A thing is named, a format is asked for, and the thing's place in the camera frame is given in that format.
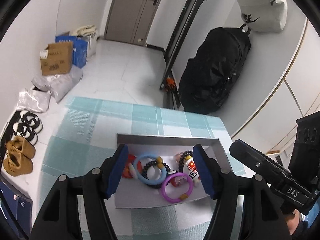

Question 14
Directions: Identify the red round badge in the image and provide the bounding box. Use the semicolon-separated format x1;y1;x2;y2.
121;154;138;179

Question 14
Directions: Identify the blue cardboard box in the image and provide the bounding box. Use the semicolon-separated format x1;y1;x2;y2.
55;35;88;68

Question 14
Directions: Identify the black white sneaker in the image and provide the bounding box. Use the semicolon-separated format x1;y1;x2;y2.
12;122;38;145
20;110;43;133

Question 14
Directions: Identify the purple ring bracelet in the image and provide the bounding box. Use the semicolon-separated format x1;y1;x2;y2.
160;172;195;204

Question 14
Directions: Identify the right hand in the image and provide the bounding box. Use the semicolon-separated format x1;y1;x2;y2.
285;209;308;239

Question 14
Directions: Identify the white cartoon charm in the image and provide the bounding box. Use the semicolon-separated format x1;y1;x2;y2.
183;155;200;187

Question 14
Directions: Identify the brown suede boot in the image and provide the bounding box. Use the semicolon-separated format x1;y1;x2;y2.
6;136;36;159
3;150;33;177

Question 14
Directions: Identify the black tripod stand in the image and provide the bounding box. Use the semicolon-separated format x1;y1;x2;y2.
159;0;207;109

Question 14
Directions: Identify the grey door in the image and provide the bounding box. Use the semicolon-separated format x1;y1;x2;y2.
104;0;161;46

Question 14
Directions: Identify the brown cardboard box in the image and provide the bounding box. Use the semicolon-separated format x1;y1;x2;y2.
40;42;73;76

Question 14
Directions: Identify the white nike bag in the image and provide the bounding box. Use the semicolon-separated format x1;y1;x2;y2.
237;0;287;33

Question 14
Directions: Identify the black backpack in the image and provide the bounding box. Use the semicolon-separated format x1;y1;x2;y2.
178;24;251;115

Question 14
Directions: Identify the teal plaid tablecloth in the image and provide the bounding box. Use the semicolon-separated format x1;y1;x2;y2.
39;97;245;239

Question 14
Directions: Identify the light blue ring bracelet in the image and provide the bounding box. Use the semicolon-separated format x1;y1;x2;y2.
132;153;168;186

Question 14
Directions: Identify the grey plastic parcel bag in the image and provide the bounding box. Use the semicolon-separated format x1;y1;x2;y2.
31;66;84;103

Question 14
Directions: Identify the blue jordan shoe box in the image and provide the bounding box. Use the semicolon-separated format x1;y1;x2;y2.
0;175;33;236

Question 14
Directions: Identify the black coil hair tie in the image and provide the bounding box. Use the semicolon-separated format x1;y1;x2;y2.
140;160;171;190

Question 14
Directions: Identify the white plastic parcel bag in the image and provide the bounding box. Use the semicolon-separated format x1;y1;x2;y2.
15;89;51;113

